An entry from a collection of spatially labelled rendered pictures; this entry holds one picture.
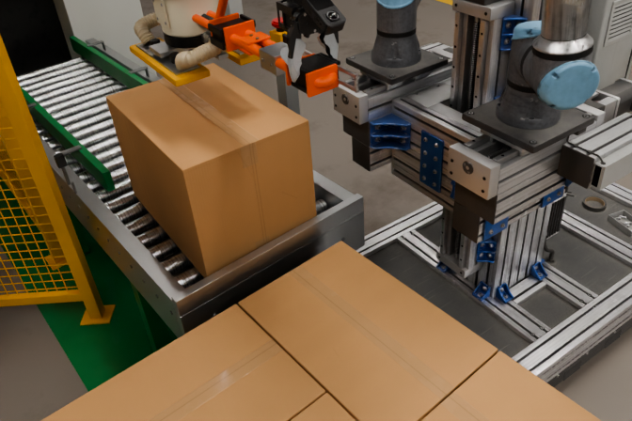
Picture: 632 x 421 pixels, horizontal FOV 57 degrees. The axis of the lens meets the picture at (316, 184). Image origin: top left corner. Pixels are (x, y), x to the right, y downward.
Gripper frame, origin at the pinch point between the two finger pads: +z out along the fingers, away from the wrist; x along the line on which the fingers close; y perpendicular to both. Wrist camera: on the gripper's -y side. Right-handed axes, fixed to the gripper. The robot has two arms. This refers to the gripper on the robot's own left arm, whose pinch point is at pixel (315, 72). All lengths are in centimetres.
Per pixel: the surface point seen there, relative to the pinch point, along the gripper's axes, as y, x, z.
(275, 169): 33, -4, 43
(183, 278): 39, 28, 71
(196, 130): 50, 11, 31
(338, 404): -24, 16, 71
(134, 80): 175, -7, 64
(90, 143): 147, 26, 74
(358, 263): 12, -18, 72
